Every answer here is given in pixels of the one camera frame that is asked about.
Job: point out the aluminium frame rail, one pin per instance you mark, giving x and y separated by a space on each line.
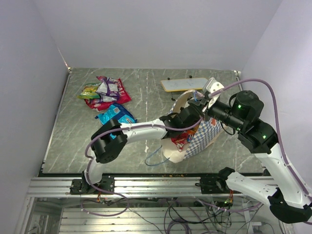
59 187

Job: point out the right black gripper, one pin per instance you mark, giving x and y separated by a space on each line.
199 104

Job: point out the blue snack packet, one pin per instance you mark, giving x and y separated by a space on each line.
115 111

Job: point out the small yellow-framed whiteboard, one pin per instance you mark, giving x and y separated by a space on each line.
175 85

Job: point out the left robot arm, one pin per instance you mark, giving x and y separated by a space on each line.
109 140

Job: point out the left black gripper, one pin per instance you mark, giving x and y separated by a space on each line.
183 109

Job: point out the green Fox's candy bag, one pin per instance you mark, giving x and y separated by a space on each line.
89 91

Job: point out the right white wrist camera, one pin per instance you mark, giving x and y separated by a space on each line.
214 89

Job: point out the small red snack packet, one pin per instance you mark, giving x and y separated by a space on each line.
180 141

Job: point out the red Real chips bag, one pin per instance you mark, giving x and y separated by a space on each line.
122 99

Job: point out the orange Fox's candy bag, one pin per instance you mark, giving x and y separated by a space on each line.
191 133

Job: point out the blue checkered paper bag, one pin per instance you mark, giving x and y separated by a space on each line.
207 133

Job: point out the purple snack packet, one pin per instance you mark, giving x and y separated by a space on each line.
108 87
103 99

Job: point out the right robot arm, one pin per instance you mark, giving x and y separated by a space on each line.
287 200

